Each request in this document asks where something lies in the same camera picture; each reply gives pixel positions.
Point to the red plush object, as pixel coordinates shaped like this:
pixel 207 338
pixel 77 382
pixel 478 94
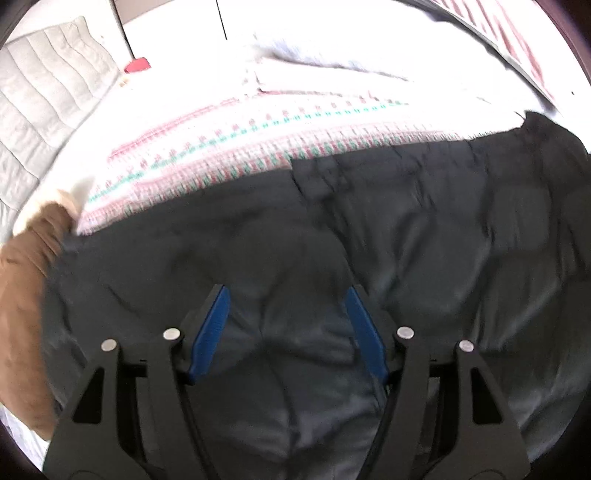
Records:
pixel 137 65

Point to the white quilt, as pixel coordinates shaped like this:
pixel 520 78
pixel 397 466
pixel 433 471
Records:
pixel 11 429

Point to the black puffer jacket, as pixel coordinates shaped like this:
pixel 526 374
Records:
pixel 286 240

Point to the patterned knit blanket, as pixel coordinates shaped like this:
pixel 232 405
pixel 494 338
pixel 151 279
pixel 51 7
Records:
pixel 207 152

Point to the brown cloth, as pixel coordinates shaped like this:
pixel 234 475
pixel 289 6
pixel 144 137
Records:
pixel 27 286

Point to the light blue folded blanket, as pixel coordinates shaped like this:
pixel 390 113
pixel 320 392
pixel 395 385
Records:
pixel 323 53

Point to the red patterned white cloth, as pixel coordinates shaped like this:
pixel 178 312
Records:
pixel 503 41

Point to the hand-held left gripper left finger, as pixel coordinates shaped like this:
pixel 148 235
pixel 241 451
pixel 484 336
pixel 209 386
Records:
pixel 210 332

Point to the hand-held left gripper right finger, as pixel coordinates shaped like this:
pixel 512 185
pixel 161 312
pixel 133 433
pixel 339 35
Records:
pixel 367 332

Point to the white and brown wardrobe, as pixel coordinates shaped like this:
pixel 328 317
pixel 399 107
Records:
pixel 175 18

